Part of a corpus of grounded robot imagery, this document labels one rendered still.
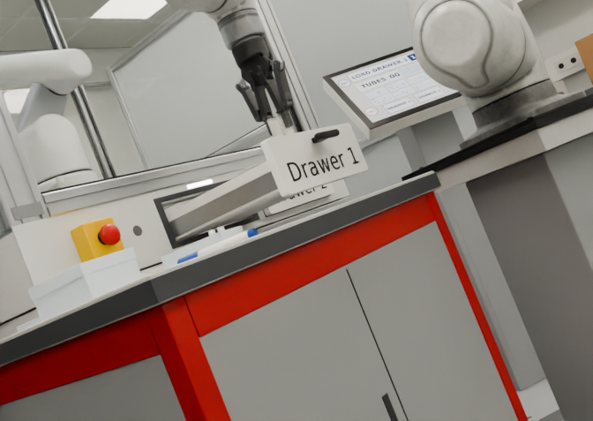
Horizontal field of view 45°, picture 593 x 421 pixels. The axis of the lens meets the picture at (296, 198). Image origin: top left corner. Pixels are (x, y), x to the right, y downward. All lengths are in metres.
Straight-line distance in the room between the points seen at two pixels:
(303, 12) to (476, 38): 2.26
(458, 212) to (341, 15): 1.23
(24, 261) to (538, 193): 0.90
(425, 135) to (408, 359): 1.42
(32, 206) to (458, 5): 0.81
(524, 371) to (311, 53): 1.69
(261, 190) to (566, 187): 0.54
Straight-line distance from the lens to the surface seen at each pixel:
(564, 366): 1.42
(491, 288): 2.34
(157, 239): 1.49
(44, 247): 1.35
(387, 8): 3.09
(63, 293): 0.96
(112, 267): 0.95
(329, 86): 2.32
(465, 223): 2.32
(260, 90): 1.54
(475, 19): 1.11
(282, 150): 1.31
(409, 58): 2.43
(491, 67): 1.14
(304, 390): 0.81
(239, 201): 1.38
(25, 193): 1.37
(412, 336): 1.00
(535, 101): 1.34
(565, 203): 1.28
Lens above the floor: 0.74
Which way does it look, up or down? 3 degrees up
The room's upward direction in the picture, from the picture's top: 22 degrees counter-clockwise
